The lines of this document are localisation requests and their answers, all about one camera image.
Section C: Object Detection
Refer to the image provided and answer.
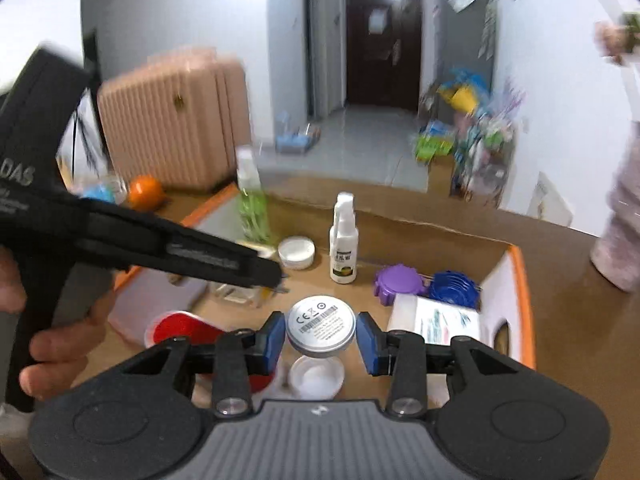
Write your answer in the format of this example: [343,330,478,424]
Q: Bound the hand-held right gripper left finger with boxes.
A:
[122,311,288,420]

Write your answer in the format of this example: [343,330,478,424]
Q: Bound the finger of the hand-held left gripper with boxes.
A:
[115,209,284,291]

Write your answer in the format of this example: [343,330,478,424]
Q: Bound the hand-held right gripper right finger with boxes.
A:
[356,311,521,420]

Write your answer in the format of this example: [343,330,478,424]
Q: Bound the round silver tin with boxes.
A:
[285,296,358,359]

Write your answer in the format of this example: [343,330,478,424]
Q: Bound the small clear plastic case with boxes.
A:
[211,282,280,309]

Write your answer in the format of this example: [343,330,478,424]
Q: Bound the white jar lid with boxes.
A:
[289,356,346,401]

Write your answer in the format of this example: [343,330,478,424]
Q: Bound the purple ridged lid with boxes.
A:
[373,265,426,307]

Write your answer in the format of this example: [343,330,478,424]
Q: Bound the large white bottle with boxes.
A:
[385,294,483,348]

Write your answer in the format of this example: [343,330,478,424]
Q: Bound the small white lid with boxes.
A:
[277,236,316,271]

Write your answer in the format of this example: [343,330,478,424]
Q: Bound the small white spray bottle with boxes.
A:
[329,191,358,285]

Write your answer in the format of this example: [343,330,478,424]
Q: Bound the blue rimmed lid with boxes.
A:
[427,271,481,311]

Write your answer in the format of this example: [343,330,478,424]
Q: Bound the red cardboard box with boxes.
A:
[107,182,538,408]

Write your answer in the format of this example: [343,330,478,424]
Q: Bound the person's left hand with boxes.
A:
[0,249,117,387]

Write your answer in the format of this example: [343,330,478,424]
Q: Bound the green spray bottle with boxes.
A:
[235,146,273,246]

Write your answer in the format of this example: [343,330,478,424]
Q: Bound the blue tissue box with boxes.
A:
[80,185,113,204]

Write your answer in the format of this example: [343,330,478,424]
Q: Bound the red round lid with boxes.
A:
[144,310,273,396]

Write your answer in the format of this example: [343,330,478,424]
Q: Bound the orange fruit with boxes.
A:
[127,175,166,211]

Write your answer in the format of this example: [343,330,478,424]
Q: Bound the pink ribbed suitcase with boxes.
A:
[96,47,253,193]

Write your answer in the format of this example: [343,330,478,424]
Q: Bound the blue floor basket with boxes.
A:
[275,110,321,153]

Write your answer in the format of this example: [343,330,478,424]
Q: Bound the grey interior door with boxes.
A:
[305,0,328,118]

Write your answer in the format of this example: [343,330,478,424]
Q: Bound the dark brown door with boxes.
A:
[344,0,425,113]

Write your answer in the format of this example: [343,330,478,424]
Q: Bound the colourful clutter pile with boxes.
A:
[410,65,526,206]

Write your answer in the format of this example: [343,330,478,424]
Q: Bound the grey refrigerator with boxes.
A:
[439,0,496,106]

